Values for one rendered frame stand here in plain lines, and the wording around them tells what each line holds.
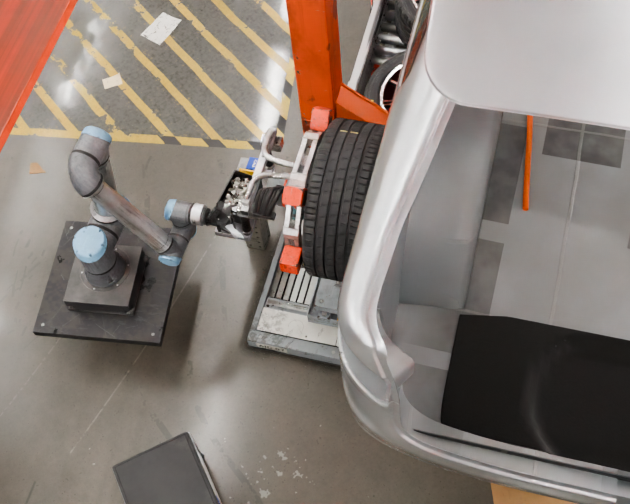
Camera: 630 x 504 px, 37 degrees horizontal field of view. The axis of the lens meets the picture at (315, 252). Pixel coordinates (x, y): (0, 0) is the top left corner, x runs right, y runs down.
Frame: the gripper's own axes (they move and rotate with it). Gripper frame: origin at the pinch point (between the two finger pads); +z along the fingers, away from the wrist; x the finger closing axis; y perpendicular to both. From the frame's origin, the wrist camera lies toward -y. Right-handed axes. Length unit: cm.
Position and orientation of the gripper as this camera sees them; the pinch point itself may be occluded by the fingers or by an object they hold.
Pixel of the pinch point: (249, 221)
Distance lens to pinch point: 389.8
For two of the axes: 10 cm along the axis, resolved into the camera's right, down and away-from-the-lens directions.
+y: 0.7, 5.0, 8.6
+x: -2.5, 8.5, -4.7
